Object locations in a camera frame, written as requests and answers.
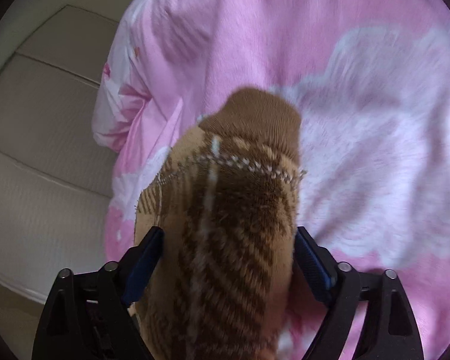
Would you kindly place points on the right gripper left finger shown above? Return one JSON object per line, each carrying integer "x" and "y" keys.
{"x": 86, "y": 315}

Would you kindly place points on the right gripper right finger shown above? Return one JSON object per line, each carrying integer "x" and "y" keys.
{"x": 389, "y": 329}

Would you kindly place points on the brown beige knitted sweater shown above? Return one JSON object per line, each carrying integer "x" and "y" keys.
{"x": 226, "y": 198}

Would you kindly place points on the pink floral quilt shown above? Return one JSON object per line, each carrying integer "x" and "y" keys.
{"x": 370, "y": 80}

